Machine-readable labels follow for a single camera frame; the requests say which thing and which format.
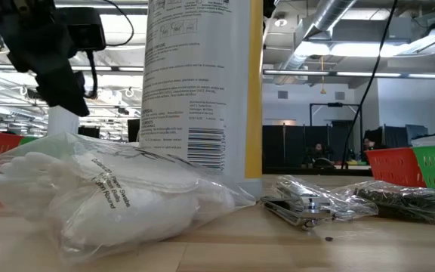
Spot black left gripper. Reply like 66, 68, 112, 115
0, 0, 91, 118

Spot black round hairbrush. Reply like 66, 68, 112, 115
332, 180, 435, 224

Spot white round column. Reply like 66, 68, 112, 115
47, 105, 80, 136

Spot black partition panels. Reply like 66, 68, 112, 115
261, 124, 362, 169

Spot person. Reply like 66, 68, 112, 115
302, 142, 335, 169
361, 138, 384, 152

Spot ceiling light strip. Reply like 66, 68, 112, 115
262, 69, 435, 80

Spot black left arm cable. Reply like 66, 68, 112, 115
84, 0, 135, 100

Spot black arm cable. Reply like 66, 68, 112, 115
84, 0, 135, 100
340, 0, 399, 171

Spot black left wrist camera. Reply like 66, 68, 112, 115
54, 6, 107, 53

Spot silver ceiling duct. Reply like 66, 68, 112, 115
273, 0, 358, 75

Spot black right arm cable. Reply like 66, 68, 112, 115
340, 0, 399, 171

